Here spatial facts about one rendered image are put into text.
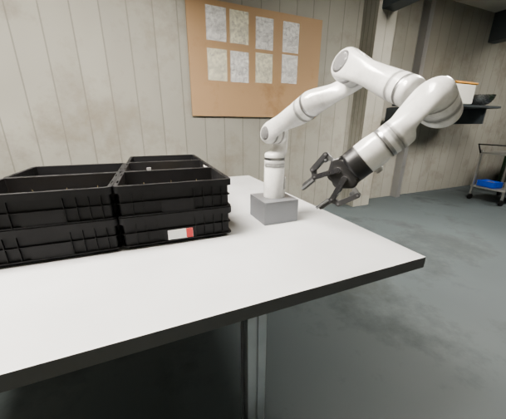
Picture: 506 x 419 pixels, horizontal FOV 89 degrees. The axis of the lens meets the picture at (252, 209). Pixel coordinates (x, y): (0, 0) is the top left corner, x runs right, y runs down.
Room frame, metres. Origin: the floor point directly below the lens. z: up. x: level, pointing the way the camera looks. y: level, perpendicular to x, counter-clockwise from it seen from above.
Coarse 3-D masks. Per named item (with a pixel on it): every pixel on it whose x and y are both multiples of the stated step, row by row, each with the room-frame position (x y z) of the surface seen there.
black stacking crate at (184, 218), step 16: (224, 208) 0.93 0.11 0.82; (128, 224) 0.82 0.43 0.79; (144, 224) 0.84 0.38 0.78; (160, 224) 0.86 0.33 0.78; (176, 224) 0.88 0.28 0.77; (192, 224) 0.90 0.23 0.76; (208, 224) 0.92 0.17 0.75; (224, 224) 0.94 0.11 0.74; (128, 240) 0.82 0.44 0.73; (144, 240) 0.84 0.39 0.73; (160, 240) 0.86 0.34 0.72; (176, 240) 0.88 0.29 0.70
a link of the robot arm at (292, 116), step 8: (296, 104) 0.98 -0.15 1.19; (288, 112) 1.01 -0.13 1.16; (296, 112) 0.98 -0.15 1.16; (272, 120) 1.10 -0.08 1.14; (280, 120) 1.05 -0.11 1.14; (288, 120) 1.01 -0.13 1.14; (296, 120) 0.99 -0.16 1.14; (304, 120) 0.98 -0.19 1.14; (264, 128) 1.13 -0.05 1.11; (272, 128) 1.09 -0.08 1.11; (280, 128) 1.05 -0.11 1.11; (288, 128) 1.03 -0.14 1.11; (264, 136) 1.13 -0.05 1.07; (272, 136) 1.09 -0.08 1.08
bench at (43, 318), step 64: (256, 192) 1.64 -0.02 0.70; (128, 256) 0.77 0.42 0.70; (192, 256) 0.77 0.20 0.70; (256, 256) 0.77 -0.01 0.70; (320, 256) 0.77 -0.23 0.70; (384, 256) 0.77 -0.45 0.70; (0, 320) 0.47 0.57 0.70; (64, 320) 0.47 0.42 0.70; (128, 320) 0.47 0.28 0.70; (192, 320) 0.47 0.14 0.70; (256, 320) 0.59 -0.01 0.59; (0, 384) 0.33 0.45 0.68; (256, 384) 0.59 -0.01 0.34
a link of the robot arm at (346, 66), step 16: (352, 48) 0.80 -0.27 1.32; (336, 64) 0.82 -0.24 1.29; (352, 64) 0.76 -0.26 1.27; (368, 64) 0.72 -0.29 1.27; (384, 64) 0.70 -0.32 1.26; (336, 80) 0.84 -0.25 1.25; (352, 80) 0.76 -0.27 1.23; (368, 80) 0.71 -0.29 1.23; (384, 80) 0.66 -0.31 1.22; (384, 96) 0.66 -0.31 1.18
